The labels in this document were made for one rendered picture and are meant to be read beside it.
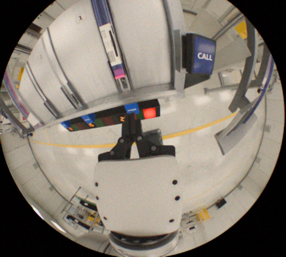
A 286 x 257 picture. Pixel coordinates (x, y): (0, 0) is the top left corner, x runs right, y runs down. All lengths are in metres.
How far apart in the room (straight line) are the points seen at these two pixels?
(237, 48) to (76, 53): 0.38
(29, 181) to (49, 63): 9.24
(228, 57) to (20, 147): 9.07
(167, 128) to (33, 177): 9.42
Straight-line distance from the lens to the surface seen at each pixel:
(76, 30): 0.15
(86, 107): 0.17
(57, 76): 0.19
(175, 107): 0.92
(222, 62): 0.37
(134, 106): 0.15
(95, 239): 0.20
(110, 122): 0.23
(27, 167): 9.00
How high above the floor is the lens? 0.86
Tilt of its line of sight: 83 degrees down
